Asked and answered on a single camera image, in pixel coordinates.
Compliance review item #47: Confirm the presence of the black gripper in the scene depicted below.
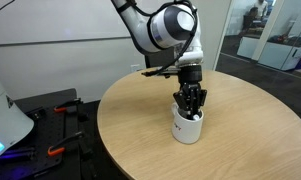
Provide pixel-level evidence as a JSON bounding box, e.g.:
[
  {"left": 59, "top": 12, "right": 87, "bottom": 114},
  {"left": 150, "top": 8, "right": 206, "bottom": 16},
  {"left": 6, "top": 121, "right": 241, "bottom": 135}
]
[{"left": 173, "top": 65, "right": 207, "bottom": 118}]

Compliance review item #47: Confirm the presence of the green marker white cap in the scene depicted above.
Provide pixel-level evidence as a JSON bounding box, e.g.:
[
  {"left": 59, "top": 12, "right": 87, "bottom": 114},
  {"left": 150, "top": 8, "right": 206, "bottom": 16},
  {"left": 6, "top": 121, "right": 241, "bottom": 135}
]
[{"left": 192, "top": 115, "right": 200, "bottom": 121}]

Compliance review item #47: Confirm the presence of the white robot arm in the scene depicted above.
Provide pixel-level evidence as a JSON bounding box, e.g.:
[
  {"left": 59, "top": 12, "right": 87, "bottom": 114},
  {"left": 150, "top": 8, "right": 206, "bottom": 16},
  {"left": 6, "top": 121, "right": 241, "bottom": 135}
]
[{"left": 111, "top": 0, "right": 207, "bottom": 120}]

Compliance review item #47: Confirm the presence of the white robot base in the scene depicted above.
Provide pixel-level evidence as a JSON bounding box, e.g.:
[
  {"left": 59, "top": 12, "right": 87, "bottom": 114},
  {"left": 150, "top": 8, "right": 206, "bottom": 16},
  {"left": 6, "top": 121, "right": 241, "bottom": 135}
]
[{"left": 0, "top": 83, "right": 34, "bottom": 156}]

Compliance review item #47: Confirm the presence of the white ceramic mug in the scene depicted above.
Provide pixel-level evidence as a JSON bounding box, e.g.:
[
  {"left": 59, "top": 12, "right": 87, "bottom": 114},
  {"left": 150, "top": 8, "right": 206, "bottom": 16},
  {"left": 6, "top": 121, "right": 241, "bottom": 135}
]
[{"left": 171, "top": 102, "right": 204, "bottom": 144}]

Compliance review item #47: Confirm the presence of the black mesh office chair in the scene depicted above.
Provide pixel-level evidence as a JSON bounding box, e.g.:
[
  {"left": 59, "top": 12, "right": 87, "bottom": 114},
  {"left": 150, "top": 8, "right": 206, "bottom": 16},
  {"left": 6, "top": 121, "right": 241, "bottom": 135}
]
[{"left": 145, "top": 49, "right": 174, "bottom": 68}]

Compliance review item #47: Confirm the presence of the round wooden table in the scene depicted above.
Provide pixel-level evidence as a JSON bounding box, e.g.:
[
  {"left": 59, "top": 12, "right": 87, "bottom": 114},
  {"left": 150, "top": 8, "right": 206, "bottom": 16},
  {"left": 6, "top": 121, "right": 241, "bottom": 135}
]
[{"left": 97, "top": 70, "right": 301, "bottom": 180}]

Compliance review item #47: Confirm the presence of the seated person in background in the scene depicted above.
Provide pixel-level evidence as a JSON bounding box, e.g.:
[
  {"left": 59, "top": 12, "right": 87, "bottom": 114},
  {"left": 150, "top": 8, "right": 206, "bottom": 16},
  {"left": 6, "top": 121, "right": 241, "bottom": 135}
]
[{"left": 241, "top": 0, "right": 268, "bottom": 35}]

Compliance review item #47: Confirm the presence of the white cabinet behind glass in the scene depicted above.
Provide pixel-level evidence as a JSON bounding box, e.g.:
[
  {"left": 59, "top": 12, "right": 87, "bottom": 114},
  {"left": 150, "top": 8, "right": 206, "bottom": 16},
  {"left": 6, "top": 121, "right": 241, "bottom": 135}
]
[{"left": 237, "top": 36, "right": 301, "bottom": 71}]

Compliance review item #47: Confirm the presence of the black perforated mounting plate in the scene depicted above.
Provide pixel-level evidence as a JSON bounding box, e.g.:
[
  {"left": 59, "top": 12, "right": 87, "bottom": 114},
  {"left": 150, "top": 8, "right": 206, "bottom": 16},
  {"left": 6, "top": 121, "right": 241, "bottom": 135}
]
[{"left": 0, "top": 88, "right": 81, "bottom": 180}]

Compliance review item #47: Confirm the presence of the orange-handled clamp upper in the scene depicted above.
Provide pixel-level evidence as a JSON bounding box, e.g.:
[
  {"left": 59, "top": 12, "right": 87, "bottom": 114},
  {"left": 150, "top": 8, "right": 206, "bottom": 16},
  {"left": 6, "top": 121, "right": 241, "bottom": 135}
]
[{"left": 53, "top": 98, "right": 83, "bottom": 113}]

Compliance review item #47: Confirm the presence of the orange-handled clamp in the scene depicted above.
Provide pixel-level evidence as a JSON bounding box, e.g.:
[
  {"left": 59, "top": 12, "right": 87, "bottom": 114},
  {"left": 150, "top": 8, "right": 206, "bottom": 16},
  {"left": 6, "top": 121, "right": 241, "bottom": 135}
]
[
  {"left": 47, "top": 131, "right": 85, "bottom": 157},
  {"left": 53, "top": 98, "right": 83, "bottom": 113}
]

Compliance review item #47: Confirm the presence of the orange-handled clamp lower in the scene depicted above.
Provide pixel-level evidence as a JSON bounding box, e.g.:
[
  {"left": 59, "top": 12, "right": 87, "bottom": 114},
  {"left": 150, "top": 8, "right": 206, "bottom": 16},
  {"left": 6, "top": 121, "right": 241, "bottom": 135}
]
[{"left": 47, "top": 131, "right": 85, "bottom": 157}]

